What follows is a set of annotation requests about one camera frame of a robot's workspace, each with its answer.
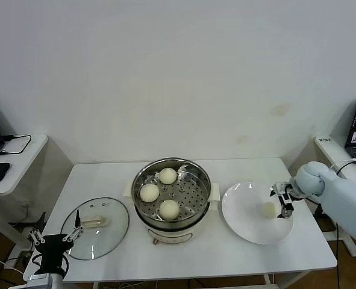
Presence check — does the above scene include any white side table with label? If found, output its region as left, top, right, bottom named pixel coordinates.
left=313, top=135, right=356, bottom=258

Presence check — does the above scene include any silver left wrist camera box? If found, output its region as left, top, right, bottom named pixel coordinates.
left=25, top=273, right=54, bottom=289

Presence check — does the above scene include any cream electric cooking pot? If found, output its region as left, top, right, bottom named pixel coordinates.
left=123, top=182, right=221, bottom=245

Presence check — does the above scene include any black cable with adapter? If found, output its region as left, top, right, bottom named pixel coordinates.
left=314, top=161, right=356, bottom=250

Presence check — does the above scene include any white steamed baozi bun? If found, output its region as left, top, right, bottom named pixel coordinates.
left=139, top=183, right=160, bottom=203
left=159, top=199, right=181, bottom=220
left=159, top=167, right=178, bottom=185
left=260, top=202, right=278, bottom=218

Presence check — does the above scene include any white floor cable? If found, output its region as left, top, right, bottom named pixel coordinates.
left=0, top=252, right=25, bottom=275

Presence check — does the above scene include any white side table with mouse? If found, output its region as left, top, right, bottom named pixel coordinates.
left=0, top=134, right=51, bottom=256

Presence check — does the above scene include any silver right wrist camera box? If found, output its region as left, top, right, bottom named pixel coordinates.
left=273, top=182, right=293, bottom=196

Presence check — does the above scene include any round glass pot lid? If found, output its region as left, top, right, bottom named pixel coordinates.
left=60, top=197, right=130, bottom=261

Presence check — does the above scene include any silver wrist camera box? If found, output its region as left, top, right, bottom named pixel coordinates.
left=273, top=182, right=293, bottom=196
left=25, top=273, right=54, bottom=289

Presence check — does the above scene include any black looped laptop cable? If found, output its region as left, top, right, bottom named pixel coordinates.
left=0, top=134, right=33, bottom=156

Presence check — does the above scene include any perforated steel steamer basket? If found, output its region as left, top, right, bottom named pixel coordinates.
left=131, top=157, right=212, bottom=223

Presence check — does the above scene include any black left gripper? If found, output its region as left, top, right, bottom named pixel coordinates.
left=27, top=209, right=85, bottom=275

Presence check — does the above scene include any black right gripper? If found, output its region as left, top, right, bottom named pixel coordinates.
left=269, top=188, right=295, bottom=219

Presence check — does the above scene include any large white round plate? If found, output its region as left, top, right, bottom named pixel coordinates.
left=221, top=181, right=295, bottom=245

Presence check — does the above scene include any white laptop cable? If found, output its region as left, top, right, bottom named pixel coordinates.
left=331, top=158, right=356, bottom=169

